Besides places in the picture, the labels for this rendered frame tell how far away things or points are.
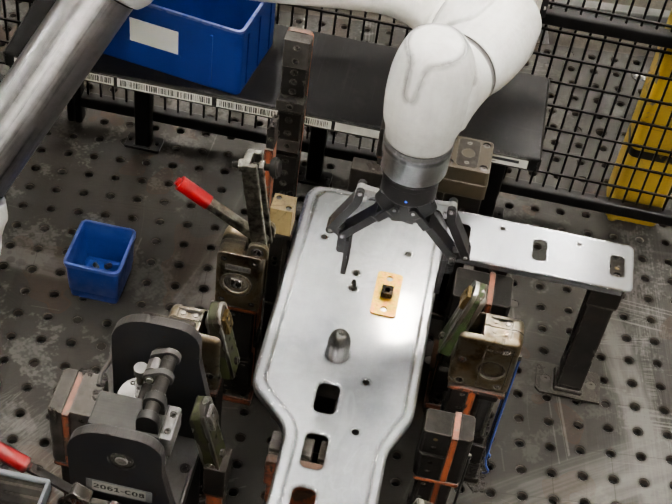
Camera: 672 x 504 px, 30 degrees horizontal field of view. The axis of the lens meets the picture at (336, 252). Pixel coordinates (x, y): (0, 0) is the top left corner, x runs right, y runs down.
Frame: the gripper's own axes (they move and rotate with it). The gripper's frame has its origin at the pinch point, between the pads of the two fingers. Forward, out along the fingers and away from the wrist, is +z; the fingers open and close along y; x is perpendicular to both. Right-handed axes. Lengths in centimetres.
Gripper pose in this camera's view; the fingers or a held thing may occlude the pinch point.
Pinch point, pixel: (391, 271)
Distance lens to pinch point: 178.9
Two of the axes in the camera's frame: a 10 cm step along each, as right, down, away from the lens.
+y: -9.8, -2.0, 0.5
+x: -1.8, 7.1, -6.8
